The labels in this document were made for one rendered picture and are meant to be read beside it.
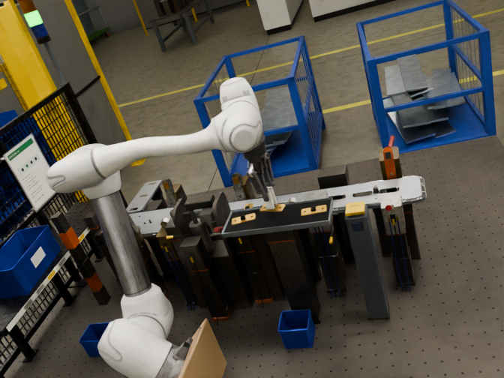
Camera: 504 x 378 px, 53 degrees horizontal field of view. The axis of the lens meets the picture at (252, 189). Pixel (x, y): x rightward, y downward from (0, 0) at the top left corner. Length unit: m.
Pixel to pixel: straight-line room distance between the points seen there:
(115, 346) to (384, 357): 0.87
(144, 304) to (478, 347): 1.11
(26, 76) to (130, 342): 1.55
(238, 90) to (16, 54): 1.53
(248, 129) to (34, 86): 1.67
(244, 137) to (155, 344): 0.78
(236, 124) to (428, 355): 0.97
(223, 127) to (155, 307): 0.79
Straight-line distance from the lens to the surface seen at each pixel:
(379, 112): 3.84
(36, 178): 2.61
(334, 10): 9.82
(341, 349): 1.84
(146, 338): 1.75
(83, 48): 5.52
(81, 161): 1.62
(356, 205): 1.65
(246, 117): 1.34
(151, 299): 1.87
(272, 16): 9.85
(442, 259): 2.12
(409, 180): 2.05
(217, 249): 2.01
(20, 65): 2.79
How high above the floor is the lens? 2.05
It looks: 27 degrees down
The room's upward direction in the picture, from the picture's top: 19 degrees counter-clockwise
